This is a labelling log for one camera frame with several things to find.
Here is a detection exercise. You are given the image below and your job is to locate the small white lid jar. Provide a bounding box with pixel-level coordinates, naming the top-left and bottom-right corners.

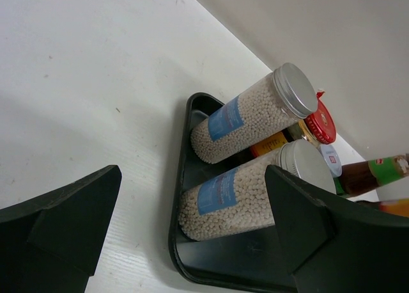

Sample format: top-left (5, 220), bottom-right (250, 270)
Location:
top-left (318, 145), bottom-right (343, 178)

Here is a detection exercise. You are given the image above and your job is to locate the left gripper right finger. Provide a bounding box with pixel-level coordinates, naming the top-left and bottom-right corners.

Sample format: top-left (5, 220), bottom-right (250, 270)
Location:
top-left (265, 165), bottom-right (408, 292)

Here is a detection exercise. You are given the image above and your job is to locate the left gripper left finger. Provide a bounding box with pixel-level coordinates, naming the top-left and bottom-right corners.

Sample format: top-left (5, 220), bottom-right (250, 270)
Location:
top-left (1, 165), bottom-right (122, 292)

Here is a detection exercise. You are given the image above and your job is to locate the red lid sauce jar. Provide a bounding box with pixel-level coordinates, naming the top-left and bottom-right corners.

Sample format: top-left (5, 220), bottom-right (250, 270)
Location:
top-left (249, 91), bottom-right (337, 158)

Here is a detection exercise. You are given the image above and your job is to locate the black plastic tray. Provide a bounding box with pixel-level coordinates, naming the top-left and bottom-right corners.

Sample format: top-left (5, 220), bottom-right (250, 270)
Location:
top-left (168, 93), bottom-right (299, 292)

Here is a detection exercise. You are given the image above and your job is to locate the white bead jar silver lid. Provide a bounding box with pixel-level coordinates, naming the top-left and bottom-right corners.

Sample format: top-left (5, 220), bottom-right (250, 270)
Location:
top-left (190, 63), bottom-right (318, 164)

